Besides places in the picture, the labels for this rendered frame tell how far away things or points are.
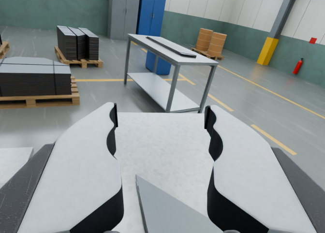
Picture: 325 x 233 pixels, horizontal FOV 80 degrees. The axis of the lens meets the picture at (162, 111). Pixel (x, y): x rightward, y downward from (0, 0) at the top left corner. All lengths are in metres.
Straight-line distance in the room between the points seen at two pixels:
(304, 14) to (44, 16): 9.35
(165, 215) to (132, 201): 0.10
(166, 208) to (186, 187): 0.12
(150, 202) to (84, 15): 8.23
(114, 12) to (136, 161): 7.60
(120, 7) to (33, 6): 2.84
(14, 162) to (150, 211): 0.79
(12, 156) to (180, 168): 0.83
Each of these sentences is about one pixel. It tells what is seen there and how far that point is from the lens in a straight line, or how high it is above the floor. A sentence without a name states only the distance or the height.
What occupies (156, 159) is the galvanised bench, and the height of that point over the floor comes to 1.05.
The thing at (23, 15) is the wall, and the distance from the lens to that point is 8.50.
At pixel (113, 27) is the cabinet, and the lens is 8.15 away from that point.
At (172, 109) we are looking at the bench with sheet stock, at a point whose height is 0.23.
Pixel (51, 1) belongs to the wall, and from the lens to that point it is 8.43.
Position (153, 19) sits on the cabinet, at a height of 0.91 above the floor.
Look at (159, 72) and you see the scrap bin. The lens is 4.83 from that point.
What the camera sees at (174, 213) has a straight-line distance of 0.54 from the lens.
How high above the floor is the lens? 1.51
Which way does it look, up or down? 28 degrees down
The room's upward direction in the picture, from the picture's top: 12 degrees clockwise
